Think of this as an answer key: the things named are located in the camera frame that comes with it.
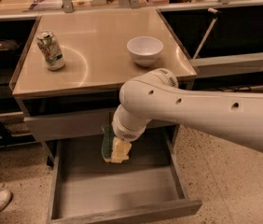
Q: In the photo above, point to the grey cabinet with steel top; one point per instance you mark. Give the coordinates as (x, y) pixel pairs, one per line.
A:
(97, 62)

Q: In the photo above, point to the closed grey top drawer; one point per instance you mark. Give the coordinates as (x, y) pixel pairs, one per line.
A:
(69, 125)

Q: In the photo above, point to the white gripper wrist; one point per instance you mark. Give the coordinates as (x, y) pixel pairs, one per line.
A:
(128, 132)

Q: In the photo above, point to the green and yellow sponge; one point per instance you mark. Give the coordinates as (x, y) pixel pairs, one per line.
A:
(107, 145)

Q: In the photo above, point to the crushed soda can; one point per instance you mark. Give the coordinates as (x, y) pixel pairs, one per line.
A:
(51, 50)

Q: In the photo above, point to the open grey middle drawer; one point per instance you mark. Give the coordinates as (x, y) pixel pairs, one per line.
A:
(147, 187)

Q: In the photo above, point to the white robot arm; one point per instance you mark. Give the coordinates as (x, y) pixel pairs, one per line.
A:
(233, 116)

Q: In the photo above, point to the white bowl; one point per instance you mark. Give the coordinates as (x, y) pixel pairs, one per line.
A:
(144, 50)

